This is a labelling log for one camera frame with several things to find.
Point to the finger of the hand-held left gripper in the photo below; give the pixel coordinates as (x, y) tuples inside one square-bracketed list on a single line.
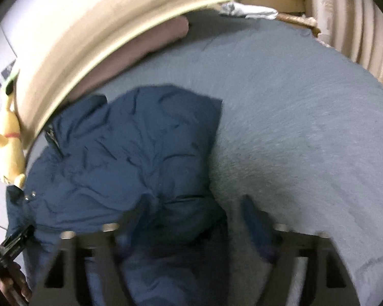
[(17, 242)]

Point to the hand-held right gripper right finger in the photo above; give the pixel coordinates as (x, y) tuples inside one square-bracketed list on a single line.
[(253, 220)]

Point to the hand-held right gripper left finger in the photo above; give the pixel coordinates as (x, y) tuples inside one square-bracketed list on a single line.
[(139, 213)]

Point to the navy padded jacket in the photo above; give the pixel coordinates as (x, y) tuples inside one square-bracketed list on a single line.
[(131, 153)]

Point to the person's left hand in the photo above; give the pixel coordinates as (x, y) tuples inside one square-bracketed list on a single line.
[(16, 280)]

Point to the yellow plush toy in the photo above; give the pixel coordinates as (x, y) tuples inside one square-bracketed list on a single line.
[(9, 146)]

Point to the grey bed blanket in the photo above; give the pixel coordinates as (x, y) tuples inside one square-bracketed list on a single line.
[(290, 118)]

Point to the brown pillow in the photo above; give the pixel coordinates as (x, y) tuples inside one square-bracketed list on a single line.
[(121, 60)]

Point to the beige headboard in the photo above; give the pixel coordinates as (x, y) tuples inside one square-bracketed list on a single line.
[(99, 28)]

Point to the white crumpled cloth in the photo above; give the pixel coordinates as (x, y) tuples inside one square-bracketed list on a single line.
[(242, 9)]

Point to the cardboard box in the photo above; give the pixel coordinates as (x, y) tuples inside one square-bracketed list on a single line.
[(281, 0)]

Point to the beige curtain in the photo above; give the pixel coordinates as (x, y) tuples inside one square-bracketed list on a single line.
[(348, 16)]

